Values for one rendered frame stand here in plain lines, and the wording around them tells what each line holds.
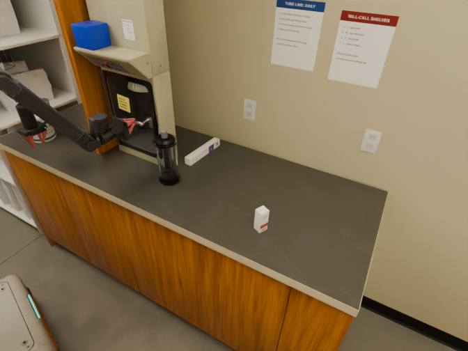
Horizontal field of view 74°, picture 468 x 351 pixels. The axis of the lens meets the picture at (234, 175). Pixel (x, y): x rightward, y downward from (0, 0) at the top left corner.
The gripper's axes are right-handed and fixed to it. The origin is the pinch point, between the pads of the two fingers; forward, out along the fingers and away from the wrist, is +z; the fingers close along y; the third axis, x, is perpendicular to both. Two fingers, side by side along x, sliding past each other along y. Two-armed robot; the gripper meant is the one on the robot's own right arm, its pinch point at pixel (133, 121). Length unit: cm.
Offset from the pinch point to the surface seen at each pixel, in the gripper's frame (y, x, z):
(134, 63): 29.1, -10.8, -3.5
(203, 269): -52, -51, -21
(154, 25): 40.6, -10.8, 10.4
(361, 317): -121, -127, 41
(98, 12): 43.2, 14.8, 5.4
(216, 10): 42, -15, 49
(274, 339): -78, -89, -21
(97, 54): 30.3, 6.5, -6.0
